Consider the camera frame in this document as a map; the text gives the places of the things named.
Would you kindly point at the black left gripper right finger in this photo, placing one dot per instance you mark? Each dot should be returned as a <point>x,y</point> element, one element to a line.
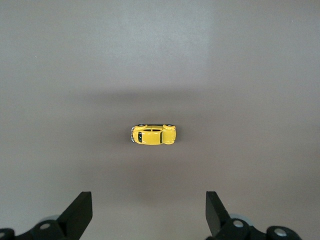
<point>217,217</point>

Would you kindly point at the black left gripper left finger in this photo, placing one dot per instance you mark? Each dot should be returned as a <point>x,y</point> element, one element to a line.
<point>75,217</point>

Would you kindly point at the yellow beetle toy car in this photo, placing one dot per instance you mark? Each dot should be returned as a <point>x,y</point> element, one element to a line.
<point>150,137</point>

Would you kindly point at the brown table cover mat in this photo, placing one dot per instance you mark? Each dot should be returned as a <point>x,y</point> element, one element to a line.
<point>160,62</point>

